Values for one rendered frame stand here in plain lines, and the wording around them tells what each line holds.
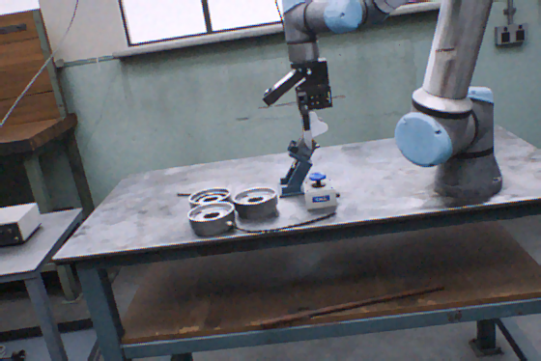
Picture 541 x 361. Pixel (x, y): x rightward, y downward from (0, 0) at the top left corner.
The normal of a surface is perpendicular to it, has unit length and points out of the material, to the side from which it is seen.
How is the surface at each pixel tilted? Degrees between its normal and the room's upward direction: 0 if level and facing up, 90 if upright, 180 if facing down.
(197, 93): 90
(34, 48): 90
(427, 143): 97
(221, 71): 90
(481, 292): 0
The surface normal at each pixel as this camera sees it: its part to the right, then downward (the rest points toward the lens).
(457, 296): -0.15, -0.94
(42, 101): -0.03, 0.33
